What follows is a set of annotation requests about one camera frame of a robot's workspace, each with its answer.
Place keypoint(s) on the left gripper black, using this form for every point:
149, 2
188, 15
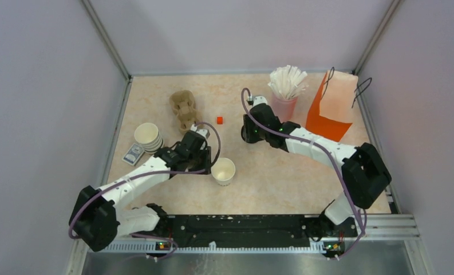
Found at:
206, 151

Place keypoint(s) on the brown pulp cup carrier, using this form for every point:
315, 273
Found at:
183, 105

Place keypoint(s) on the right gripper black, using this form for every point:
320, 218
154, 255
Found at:
247, 133

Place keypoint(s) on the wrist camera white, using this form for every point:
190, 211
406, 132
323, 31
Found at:
256, 100
203, 132

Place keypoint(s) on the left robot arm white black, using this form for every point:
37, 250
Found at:
100, 214

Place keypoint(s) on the pink straw holder cup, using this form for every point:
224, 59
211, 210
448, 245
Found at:
283, 109

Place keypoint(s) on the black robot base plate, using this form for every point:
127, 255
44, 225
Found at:
252, 231

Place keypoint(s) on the stack of paper cups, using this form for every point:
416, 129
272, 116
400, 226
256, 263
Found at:
148, 137

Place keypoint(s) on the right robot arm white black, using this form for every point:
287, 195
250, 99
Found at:
360, 169

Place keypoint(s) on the orange paper bag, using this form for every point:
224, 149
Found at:
331, 113

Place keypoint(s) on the white paper cup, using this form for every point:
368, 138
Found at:
223, 171

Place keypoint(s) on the bundle of white wrapped straws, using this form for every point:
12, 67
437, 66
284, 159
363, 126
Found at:
287, 82

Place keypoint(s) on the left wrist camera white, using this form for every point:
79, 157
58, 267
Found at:
203, 132

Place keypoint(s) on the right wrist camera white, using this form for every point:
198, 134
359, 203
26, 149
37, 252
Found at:
256, 100

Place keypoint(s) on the white toothed cable rail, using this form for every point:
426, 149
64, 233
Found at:
151, 247

